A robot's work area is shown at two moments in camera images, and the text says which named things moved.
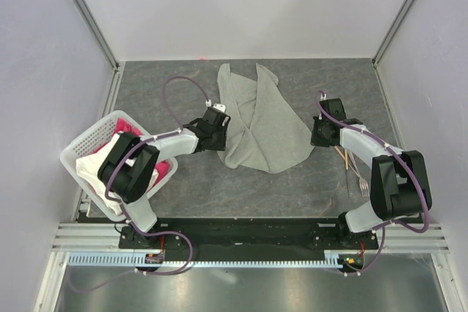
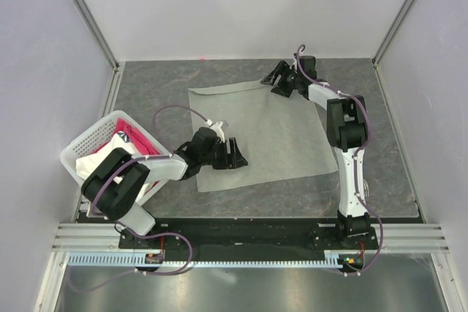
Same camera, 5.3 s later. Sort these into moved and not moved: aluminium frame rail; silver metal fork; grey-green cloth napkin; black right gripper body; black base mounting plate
Moved: black right gripper body; grey-green cloth napkin
Not moved: silver metal fork; black base mounting plate; aluminium frame rail
